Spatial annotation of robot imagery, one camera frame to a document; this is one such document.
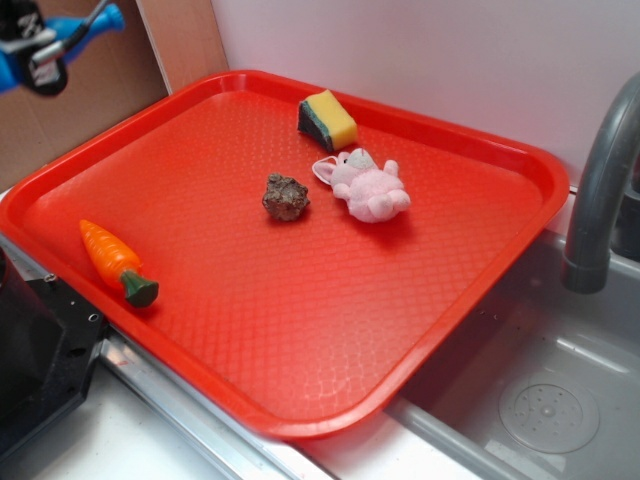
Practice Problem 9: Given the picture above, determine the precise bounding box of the red plastic tray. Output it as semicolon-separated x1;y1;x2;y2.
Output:
1;71;569;439

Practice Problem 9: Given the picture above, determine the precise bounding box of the orange plastic toy carrot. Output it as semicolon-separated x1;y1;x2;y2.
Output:
79;219;159;308

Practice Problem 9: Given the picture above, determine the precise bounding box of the grey toy sink basin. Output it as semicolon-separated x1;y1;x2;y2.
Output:
388;233;639;479

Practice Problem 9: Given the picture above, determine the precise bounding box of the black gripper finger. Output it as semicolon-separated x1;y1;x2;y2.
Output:
16;41;68;96
1;0;56;51

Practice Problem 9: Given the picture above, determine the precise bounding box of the blue plastic toy bottle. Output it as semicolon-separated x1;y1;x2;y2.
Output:
1;1;125;94

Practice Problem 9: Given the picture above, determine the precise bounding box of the brown cardboard panel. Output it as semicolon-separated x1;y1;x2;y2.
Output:
1;1;228;190

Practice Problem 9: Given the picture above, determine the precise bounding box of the brown rock lump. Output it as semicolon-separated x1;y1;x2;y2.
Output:
262;173;310;222

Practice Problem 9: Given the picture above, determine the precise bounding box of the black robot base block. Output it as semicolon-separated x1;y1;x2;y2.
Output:
1;252;105;460

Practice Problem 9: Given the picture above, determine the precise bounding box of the pink plush bunny toy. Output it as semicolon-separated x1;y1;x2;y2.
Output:
312;148;411;223

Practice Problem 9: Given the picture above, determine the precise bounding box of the yellow and green sponge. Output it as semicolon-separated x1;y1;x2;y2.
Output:
297;90;358;153

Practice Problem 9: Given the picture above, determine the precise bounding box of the grey toy faucet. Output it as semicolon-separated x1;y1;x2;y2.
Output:
561;74;639;294

